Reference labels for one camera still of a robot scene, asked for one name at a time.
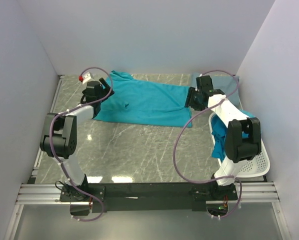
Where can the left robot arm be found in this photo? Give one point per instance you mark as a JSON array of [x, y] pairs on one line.
[[59, 134]]

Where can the blue t shirt in basket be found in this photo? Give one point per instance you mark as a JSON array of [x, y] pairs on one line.
[[219, 132]]

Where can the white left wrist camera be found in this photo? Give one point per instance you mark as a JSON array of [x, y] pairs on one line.
[[86, 77]]

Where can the aluminium frame rail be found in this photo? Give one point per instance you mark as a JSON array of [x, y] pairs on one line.
[[31, 194]]

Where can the teal t shirt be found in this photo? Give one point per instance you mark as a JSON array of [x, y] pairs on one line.
[[145, 103]]

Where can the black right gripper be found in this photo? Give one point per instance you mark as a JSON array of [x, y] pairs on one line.
[[192, 92]]

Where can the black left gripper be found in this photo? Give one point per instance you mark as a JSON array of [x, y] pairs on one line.
[[106, 90]]

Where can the folded light blue t shirt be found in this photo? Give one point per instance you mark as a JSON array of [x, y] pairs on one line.
[[227, 84]]

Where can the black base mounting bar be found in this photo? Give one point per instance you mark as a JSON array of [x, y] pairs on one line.
[[150, 196]]

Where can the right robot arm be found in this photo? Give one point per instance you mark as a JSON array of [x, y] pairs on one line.
[[242, 141]]

